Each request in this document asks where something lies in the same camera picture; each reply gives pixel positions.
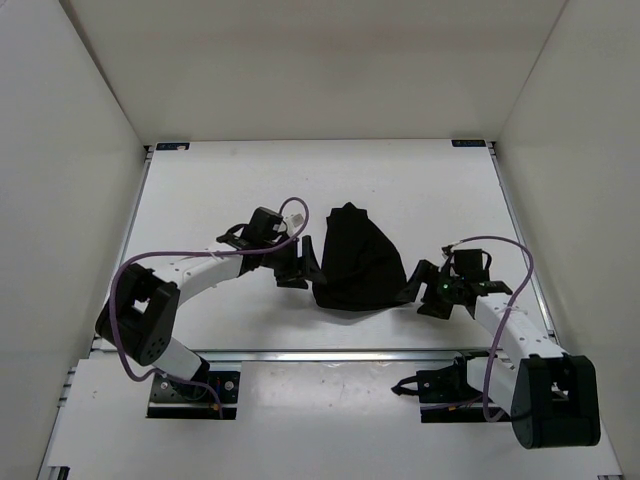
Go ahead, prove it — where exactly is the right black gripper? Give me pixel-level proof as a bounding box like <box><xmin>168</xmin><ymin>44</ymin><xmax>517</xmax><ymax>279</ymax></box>
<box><xmin>395</xmin><ymin>260</ymin><xmax>463</xmax><ymax>319</ymax></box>

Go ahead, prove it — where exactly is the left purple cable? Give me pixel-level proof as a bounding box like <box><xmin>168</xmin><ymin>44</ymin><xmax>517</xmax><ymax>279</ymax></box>
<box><xmin>110</xmin><ymin>197</ymin><xmax>311</xmax><ymax>384</ymax></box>

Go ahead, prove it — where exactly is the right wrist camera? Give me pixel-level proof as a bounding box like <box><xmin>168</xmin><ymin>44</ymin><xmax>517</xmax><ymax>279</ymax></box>
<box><xmin>441</xmin><ymin>243</ymin><xmax>458</xmax><ymax>257</ymax></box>

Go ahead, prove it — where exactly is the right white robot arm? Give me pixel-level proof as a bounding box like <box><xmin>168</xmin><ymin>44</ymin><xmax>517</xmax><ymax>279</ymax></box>
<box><xmin>391</xmin><ymin>248</ymin><xmax>601</xmax><ymax>449</ymax></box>

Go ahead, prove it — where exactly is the blue label sticker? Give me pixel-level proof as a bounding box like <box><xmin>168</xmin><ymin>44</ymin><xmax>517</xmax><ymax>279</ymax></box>
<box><xmin>155</xmin><ymin>142</ymin><xmax>190</xmax><ymax>151</ymax></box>
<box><xmin>451</xmin><ymin>139</ymin><xmax>486</xmax><ymax>148</ymax></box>

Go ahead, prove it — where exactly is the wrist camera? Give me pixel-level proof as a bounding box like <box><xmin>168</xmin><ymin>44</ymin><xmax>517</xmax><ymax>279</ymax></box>
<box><xmin>441</xmin><ymin>243</ymin><xmax>458</xmax><ymax>257</ymax></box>
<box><xmin>283</xmin><ymin>213</ymin><xmax>306</xmax><ymax>232</ymax></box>

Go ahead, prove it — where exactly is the right blue label sticker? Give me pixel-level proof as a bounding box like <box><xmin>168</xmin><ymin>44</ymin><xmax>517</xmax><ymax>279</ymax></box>
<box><xmin>451</xmin><ymin>139</ymin><xmax>486</xmax><ymax>148</ymax></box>

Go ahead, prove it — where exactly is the black skirt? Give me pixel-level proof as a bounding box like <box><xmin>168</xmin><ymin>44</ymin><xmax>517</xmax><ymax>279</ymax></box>
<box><xmin>312</xmin><ymin>202</ymin><xmax>407</xmax><ymax>312</ymax></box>

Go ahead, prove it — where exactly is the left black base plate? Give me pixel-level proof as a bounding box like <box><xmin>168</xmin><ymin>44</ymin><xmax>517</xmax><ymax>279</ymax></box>
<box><xmin>146</xmin><ymin>367</ymin><xmax>241</xmax><ymax>421</ymax></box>

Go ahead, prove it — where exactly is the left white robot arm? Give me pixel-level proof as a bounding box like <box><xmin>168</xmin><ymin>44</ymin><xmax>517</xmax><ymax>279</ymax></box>
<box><xmin>95</xmin><ymin>207</ymin><xmax>325</xmax><ymax>398</ymax></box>

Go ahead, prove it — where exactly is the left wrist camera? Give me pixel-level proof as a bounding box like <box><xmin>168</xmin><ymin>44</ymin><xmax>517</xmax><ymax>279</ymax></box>
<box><xmin>283</xmin><ymin>213</ymin><xmax>306</xmax><ymax>232</ymax></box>

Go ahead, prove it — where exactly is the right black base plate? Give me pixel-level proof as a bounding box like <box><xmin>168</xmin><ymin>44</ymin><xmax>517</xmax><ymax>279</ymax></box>
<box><xmin>391</xmin><ymin>356</ymin><xmax>486</xmax><ymax>424</ymax></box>

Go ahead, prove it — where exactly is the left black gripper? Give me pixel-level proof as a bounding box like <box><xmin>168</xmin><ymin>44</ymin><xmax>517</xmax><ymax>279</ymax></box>
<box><xmin>263</xmin><ymin>233</ymin><xmax>328</xmax><ymax>289</ymax></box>

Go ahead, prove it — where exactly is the left blue label sticker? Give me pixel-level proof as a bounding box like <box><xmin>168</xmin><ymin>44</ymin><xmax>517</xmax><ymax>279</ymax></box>
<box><xmin>155</xmin><ymin>142</ymin><xmax>190</xmax><ymax>151</ymax></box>

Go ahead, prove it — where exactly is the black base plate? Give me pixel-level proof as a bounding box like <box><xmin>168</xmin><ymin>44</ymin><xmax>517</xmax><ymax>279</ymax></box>
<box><xmin>146</xmin><ymin>367</ymin><xmax>241</xmax><ymax>421</ymax></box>
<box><xmin>391</xmin><ymin>356</ymin><xmax>486</xmax><ymax>424</ymax></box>

